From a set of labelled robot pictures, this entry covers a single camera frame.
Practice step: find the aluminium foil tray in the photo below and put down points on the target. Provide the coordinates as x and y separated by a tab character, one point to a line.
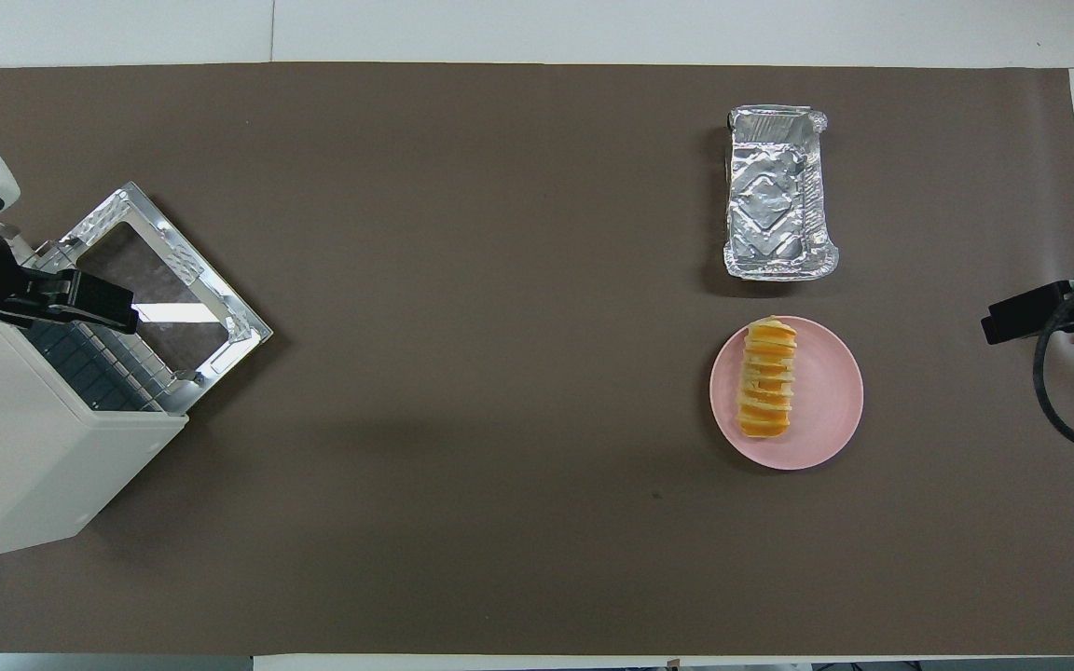
775	200

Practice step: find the brown table mat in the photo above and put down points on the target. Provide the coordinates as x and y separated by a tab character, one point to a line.
500	326

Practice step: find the orange sliced bread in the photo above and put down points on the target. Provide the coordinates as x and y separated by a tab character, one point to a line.
767	382

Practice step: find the glass oven door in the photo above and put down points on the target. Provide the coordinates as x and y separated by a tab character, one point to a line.
211	308

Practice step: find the cream toaster oven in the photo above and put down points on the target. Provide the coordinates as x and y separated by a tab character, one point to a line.
24	466

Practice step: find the pink plate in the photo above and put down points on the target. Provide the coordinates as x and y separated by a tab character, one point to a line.
828	391

